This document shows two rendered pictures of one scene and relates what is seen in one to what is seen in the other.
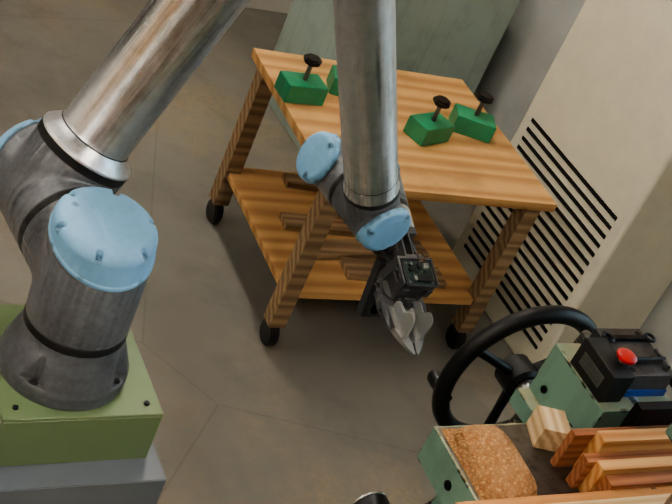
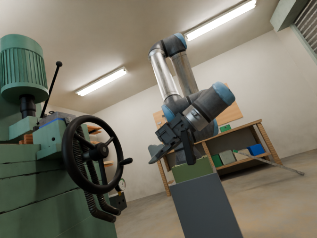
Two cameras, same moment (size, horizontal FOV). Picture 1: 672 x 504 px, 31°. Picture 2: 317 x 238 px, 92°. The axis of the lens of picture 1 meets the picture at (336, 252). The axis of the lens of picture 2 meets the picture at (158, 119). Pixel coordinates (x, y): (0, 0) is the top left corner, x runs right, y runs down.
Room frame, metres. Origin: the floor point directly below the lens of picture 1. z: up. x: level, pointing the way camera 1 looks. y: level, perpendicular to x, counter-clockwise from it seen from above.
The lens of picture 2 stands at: (2.16, -0.48, 0.71)
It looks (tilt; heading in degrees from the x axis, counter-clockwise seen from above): 15 degrees up; 142
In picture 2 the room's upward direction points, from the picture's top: 19 degrees counter-clockwise
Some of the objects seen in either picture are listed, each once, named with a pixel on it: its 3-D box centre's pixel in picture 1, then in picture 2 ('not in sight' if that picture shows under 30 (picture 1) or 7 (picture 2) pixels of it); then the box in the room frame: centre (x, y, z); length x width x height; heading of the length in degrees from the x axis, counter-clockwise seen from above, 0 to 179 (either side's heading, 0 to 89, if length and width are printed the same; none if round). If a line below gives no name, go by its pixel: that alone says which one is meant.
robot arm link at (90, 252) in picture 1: (91, 263); (181, 135); (1.35, 0.30, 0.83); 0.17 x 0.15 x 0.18; 44
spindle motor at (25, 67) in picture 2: not in sight; (24, 70); (1.30, -0.54, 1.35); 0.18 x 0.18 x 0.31
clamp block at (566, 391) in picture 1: (601, 397); (62, 138); (1.46, -0.43, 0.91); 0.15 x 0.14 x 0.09; 127
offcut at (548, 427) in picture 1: (548, 428); not in sight; (1.33, -0.36, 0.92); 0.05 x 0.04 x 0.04; 19
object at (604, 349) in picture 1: (621, 360); (62, 121); (1.46, -0.43, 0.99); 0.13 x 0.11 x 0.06; 127
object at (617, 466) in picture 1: (635, 476); not in sight; (1.31, -0.48, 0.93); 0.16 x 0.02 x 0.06; 127
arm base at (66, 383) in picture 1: (70, 339); (186, 154); (1.34, 0.30, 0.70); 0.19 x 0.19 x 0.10
